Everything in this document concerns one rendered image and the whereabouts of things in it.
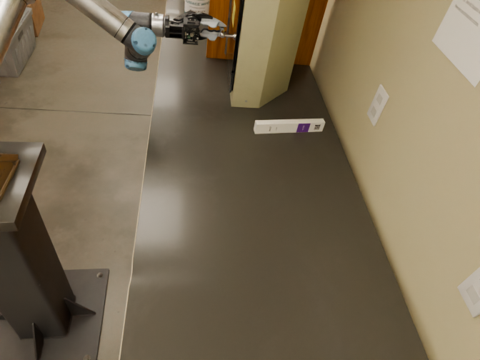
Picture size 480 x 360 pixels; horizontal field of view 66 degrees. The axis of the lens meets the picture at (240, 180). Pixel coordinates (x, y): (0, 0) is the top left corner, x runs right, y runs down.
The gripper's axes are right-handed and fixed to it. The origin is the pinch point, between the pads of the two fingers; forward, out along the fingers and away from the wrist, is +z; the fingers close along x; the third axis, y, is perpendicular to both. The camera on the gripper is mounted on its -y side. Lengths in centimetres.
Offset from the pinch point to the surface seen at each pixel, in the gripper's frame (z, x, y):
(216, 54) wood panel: 0.9, -24.1, -26.4
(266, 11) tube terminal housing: 12.8, 11.4, 10.7
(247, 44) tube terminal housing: 8.1, -0.1, 10.7
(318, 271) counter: 24, -26, 83
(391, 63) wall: 49, 9, 33
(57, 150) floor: -96, -120, -62
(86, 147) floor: -79, -120, -66
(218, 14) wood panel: 0.1, -6.2, -26.3
